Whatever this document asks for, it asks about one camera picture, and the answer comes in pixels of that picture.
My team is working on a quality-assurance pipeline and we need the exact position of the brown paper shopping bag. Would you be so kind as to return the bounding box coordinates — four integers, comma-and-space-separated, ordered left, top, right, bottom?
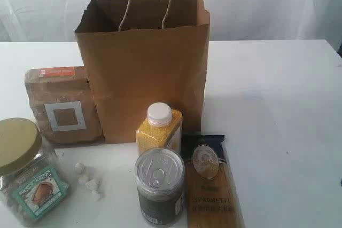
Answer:
75, 0, 210, 144

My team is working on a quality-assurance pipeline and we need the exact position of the grey tin can pull-tab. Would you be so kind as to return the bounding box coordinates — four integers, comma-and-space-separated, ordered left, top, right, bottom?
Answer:
135, 147, 185, 227

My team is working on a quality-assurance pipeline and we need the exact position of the clear nut jar gold lid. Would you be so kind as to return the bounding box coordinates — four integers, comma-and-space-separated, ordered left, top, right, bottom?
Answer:
1, 117, 71, 227

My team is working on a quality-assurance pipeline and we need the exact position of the yellow millet bottle white cap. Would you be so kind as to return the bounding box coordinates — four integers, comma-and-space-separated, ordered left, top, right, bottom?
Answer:
136, 103, 183, 154

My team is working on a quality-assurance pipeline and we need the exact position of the brown kraft pouch orange label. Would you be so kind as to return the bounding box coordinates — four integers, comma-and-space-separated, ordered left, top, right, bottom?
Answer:
25, 66, 104, 146

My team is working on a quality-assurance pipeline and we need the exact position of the spaghetti packet dark blue top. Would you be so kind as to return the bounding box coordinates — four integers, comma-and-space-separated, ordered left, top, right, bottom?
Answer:
181, 135, 245, 227

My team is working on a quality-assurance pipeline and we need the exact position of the white pebble candy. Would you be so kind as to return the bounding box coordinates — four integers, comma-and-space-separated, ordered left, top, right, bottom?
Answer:
74, 163, 86, 175
85, 178, 100, 191
91, 190, 103, 202
77, 174, 90, 185

